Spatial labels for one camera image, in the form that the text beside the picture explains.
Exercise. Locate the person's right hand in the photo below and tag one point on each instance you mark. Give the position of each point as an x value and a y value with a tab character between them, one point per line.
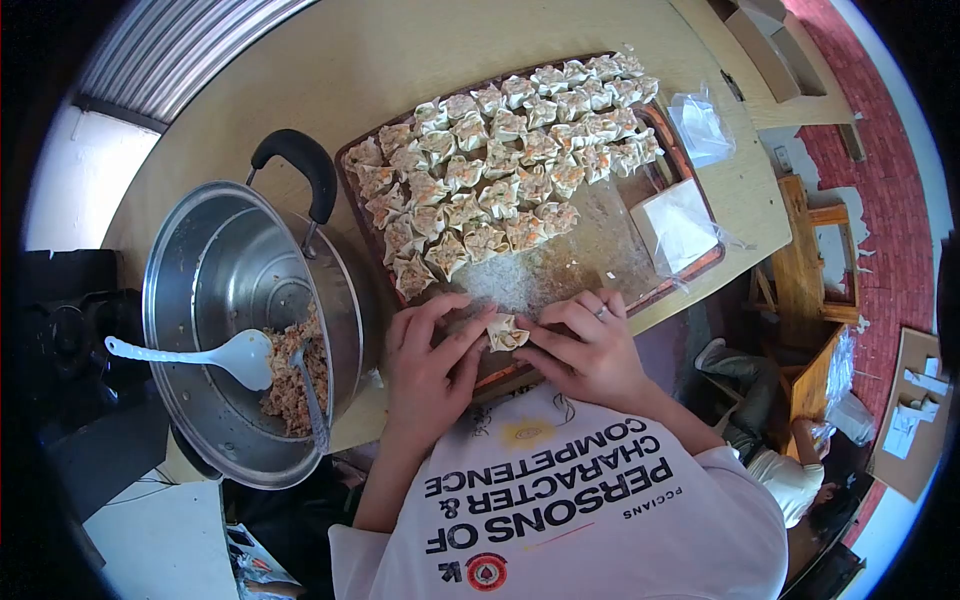
592	360

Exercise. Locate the wooden chair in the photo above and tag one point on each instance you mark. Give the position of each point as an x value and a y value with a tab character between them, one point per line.
799	262

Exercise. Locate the person's left middle finger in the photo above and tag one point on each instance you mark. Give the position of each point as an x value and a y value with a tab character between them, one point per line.
439	311

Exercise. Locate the person's right middle finger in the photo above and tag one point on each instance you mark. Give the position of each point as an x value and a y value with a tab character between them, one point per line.
566	309

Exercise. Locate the person's left index finger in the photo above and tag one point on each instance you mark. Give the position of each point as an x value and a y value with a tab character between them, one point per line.
465	328

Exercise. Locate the corrugated metal shutter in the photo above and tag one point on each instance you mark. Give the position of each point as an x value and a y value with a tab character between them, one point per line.
180	52

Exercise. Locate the single dumpling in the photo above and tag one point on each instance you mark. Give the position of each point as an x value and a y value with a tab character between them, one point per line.
507	334

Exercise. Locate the black appliance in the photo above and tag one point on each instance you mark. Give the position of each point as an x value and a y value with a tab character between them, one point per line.
82	375

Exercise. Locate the cardboard box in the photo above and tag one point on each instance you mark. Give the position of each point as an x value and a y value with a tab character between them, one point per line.
772	45

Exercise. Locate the person's left thumb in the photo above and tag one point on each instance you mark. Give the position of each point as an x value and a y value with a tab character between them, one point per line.
474	364

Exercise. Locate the metal spoon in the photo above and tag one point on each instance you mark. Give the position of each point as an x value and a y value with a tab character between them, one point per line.
311	390

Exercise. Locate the clear plastic bag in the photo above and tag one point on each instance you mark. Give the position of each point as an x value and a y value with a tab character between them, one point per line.
697	127

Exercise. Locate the wooden table with plastic bags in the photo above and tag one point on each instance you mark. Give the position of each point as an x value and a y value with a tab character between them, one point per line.
817	382

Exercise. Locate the person's right thumb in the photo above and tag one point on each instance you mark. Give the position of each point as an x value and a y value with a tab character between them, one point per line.
541	364

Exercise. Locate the minced meat filling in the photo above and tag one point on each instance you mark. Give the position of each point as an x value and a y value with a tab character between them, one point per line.
289	390

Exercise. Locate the person's left ring finger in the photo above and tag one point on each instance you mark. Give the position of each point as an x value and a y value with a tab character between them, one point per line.
400	326

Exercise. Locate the person's left hand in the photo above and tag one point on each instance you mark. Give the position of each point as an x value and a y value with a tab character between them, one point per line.
424	382

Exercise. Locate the person's right index finger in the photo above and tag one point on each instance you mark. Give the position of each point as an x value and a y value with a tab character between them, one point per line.
551	330

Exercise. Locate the white plastic ladle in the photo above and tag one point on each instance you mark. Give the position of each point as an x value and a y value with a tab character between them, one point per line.
244	356

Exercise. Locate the person's body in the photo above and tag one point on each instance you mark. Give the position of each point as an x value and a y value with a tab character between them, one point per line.
585	510

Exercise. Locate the bagged stack of white wrappers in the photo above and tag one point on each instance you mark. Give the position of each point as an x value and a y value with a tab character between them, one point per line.
675	225

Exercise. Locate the person's right ring finger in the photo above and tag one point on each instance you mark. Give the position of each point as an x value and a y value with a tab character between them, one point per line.
606	309

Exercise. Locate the rows of filled dumplings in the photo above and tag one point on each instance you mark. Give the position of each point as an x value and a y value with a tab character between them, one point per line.
495	165

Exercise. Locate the brown rectangular tray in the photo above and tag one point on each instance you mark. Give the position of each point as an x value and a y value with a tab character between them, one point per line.
570	255

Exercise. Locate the flat cardboard sheet with papers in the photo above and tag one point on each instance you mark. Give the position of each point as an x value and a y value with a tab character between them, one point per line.
911	420

